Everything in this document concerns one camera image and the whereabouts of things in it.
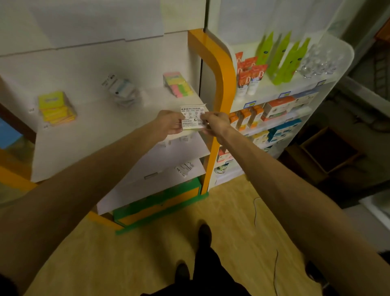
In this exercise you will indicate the person's right hand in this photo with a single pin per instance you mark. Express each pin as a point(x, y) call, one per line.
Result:
point(217, 123)

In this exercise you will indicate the person's left hand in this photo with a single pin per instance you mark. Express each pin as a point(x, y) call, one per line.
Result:
point(164, 122)

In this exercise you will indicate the person's right fingers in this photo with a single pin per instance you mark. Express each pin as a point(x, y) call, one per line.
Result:
point(207, 122)

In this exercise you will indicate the person's left fingers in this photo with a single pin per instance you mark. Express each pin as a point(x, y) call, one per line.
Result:
point(179, 122)

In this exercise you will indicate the white medicine box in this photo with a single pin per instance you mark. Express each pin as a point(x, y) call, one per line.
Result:
point(193, 117)

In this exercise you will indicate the person's left forearm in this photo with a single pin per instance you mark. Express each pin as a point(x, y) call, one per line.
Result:
point(76, 195)

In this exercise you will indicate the person's right forearm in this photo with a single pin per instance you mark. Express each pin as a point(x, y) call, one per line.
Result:
point(292, 198)

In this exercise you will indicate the small orange box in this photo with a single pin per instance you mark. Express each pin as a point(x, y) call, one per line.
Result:
point(244, 119)
point(256, 116)
point(234, 120)

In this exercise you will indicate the stack of pink green boxes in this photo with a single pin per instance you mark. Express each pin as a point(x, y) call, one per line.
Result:
point(178, 84)

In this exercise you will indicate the red white box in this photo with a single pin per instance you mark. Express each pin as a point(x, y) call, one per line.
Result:
point(224, 155)

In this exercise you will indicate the small white printed box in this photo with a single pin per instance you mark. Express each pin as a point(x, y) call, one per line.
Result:
point(184, 169)

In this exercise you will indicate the green white package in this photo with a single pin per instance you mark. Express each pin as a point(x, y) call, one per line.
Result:
point(221, 168)

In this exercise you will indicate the orange white tube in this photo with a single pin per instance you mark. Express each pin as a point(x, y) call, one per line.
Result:
point(239, 59)
point(242, 84)
point(250, 63)
point(256, 79)

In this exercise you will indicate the yellow box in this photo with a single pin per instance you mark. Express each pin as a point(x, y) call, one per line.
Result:
point(261, 137)

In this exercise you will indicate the stack of white boxes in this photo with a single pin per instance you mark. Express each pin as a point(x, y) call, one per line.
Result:
point(122, 90)

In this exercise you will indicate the white box with orange top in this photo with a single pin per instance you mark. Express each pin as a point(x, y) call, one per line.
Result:
point(278, 106)

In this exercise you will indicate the white rounded shelf unit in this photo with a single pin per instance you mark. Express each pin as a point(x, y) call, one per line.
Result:
point(274, 91)

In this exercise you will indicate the green orange shelf base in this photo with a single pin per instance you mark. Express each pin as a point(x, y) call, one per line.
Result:
point(158, 204)

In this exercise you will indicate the green pointed bottle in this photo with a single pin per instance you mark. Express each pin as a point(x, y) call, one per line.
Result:
point(278, 56)
point(297, 62)
point(285, 68)
point(264, 50)

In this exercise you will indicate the white box with blue stripe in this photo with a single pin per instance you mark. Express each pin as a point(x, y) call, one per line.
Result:
point(305, 98)

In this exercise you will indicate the person's right black shoe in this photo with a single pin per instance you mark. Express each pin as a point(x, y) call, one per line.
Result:
point(204, 235)

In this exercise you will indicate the person's black shoe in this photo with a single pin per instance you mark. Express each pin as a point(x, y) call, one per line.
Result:
point(204, 235)
point(182, 272)

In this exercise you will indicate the stack of yellow boxes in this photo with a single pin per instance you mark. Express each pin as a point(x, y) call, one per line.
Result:
point(56, 108)

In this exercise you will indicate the open cardboard box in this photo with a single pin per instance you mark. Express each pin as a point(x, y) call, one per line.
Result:
point(330, 151)

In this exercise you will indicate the group of clear small bottles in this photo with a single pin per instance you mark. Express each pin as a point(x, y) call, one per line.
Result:
point(320, 62)

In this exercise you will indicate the person's left black shoe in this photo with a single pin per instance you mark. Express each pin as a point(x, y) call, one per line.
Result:
point(182, 272)

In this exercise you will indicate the person's black trousers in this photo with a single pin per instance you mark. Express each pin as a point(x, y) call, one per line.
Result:
point(213, 274)

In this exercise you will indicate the orange shelf post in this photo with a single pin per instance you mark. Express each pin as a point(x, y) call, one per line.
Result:
point(221, 82)

